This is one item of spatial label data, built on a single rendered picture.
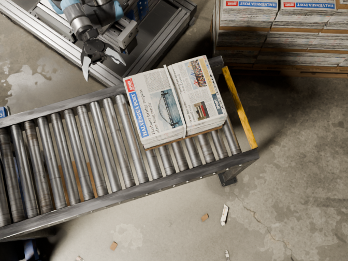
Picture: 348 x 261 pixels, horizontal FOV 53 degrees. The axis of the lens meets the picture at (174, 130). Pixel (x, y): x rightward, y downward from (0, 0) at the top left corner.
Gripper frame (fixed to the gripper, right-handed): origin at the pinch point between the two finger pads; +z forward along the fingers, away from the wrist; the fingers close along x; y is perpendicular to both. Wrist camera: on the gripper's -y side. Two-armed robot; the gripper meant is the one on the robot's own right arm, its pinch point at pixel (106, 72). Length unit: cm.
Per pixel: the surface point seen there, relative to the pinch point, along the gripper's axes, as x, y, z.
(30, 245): 72, 122, 28
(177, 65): -31.2, 16.5, 1.0
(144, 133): -5.5, 20.2, 21.2
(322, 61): -145, 78, 12
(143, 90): -13.3, 18.6, 4.4
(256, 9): -89, 30, -16
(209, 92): -36.9, 15.5, 18.0
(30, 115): 34, 49, -19
